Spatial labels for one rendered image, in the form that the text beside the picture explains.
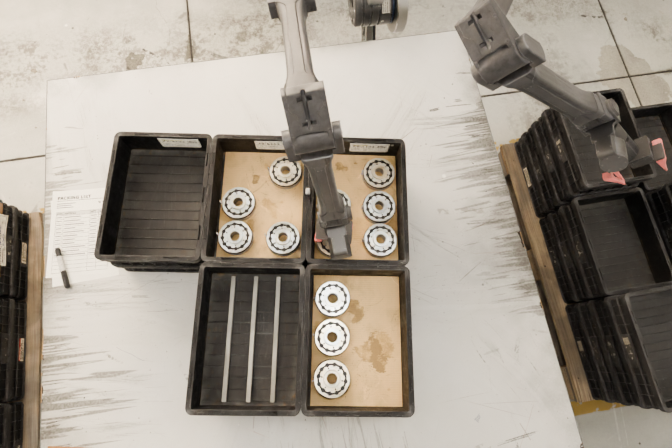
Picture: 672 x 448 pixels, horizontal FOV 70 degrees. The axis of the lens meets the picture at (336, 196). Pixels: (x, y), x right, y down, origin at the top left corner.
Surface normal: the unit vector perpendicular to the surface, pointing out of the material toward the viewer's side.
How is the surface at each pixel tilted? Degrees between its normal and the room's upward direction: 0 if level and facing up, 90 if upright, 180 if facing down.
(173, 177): 0
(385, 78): 0
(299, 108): 48
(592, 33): 0
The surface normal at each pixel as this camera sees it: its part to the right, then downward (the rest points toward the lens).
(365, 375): 0.04, -0.31
